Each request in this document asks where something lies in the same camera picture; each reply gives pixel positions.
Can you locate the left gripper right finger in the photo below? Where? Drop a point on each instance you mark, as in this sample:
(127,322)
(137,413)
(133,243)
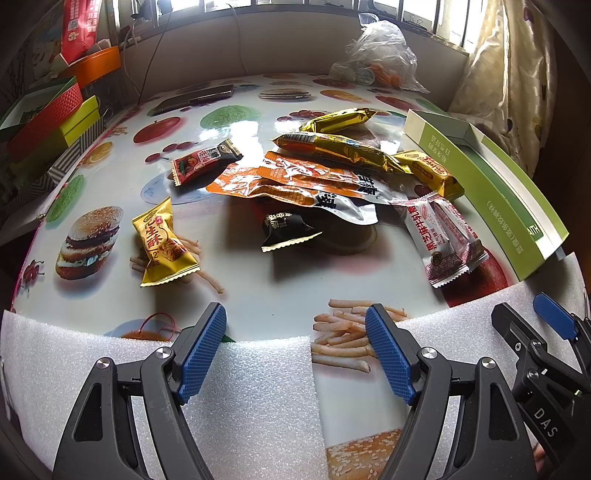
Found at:
(490,439)

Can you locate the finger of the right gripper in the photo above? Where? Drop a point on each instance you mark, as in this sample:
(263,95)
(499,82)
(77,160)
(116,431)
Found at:
(553,397)
(567,325)

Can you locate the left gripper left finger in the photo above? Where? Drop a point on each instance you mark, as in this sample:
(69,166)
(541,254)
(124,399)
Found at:
(100,440)

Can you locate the white red sesame packet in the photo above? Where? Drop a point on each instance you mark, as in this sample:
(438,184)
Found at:
(440,261)
(465,241)

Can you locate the yellow peanut crisp packet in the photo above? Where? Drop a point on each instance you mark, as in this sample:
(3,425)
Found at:
(167,258)
(431,173)

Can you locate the black small snack packet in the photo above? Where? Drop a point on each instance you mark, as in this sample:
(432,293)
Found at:
(285,229)

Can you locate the red black plum candy packet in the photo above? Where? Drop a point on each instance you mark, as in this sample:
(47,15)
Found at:
(197,163)

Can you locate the orange white snack pouch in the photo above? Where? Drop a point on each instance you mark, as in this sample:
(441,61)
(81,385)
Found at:
(246,183)

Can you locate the gold long snack bar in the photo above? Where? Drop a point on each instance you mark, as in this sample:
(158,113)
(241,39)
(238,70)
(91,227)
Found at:
(338,121)
(341,149)

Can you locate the green white cardboard box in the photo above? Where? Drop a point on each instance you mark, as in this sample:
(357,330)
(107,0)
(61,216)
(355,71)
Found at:
(524,223)

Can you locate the white foam sheet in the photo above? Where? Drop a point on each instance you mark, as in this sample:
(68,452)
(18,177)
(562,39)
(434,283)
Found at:
(264,411)

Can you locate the cream patterned curtain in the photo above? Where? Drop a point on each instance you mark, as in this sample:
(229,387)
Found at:
(510,82)

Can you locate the black white striped box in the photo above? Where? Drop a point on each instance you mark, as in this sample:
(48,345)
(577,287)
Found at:
(50,179)

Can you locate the yellow green box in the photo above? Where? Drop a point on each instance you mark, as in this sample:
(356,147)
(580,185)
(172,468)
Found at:
(69,131)

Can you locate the clear plastic bag with items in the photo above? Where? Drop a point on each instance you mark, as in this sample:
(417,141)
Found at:
(381,56)

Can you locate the black smartphone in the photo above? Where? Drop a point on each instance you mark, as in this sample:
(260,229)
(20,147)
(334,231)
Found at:
(193,98)

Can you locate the red snack bag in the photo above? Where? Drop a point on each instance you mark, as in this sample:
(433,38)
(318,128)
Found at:
(79,27)

